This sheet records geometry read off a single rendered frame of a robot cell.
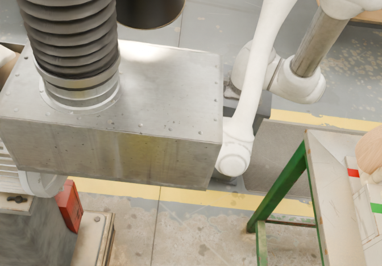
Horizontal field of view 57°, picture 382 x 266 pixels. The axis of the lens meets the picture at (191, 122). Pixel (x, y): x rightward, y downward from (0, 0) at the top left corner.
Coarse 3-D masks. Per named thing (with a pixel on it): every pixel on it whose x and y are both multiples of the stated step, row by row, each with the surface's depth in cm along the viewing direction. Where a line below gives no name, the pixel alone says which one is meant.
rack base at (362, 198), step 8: (368, 184) 105; (360, 192) 108; (368, 192) 104; (376, 192) 104; (360, 200) 107; (368, 200) 103; (376, 200) 102; (360, 208) 107; (368, 208) 103; (360, 216) 106; (368, 216) 102; (376, 216) 99; (360, 224) 105; (368, 224) 101; (376, 224) 98; (360, 232) 105; (368, 232) 101; (376, 232) 97; (368, 240) 100
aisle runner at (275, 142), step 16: (272, 128) 245; (288, 128) 247; (304, 128) 249; (320, 128) 250; (256, 144) 235; (272, 144) 237; (288, 144) 238; (256, 160) 227; (272, 160) 229; (288, 160) 230; (256, 176) 220; (272, 176) 222; (304, 176) 225; (256, 192) 214; (288, 192) 216; (304, 192) 218
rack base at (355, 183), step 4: (348, 156) 121; (348, 160) 120; (352, 160) 120; (348, 164) 119; (352, 164) 119; (356, 164) 119; (352, 168) 118; (356, 168) 118; (348, 176) 117; (352, 180) 115; (356, 180) 115; (352, 184) 114; (356, 184) 114; (360, 184) 114; (376, 184) 115; (380, 184) 115; (352, 188) 113; (356, 188) 113; (360, 188) 114; (352, 192) 113
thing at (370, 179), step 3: (375, 171) 108; (372, 174) 109; (375, 174) 108; (378, 174) 107; (369, 177) 111; (372, 177) 109; (375, 177) 108; (378, 177) 107; (381, 177) 107; (369, 180) 111; (372, 180) 110; (375, 180) 109; (378, 180) 108; (369, 183) 111; (372, 183) 110; (375, 183) 110
